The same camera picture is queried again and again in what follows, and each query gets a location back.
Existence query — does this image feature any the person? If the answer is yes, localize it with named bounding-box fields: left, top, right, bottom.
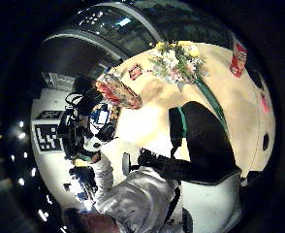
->
left=63, top=150, right=244, bottom=233

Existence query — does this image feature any flower bouquet with green stem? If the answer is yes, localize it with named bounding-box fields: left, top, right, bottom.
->
left=147, top=40, right=231, bottom=137

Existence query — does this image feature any small pink item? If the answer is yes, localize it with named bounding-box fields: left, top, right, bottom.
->
left=259, top=92, right=270, bottom=114

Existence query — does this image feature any small red card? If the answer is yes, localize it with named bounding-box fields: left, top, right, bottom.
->
left=128, top=63, right=144, bottom=82

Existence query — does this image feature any red and white packet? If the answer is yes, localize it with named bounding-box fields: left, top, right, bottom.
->
left=229, top=41, right=248, bottom=79

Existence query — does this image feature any white cube with black markers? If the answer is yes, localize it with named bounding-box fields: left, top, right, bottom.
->
left=30, top=109, right=67, bottom=153

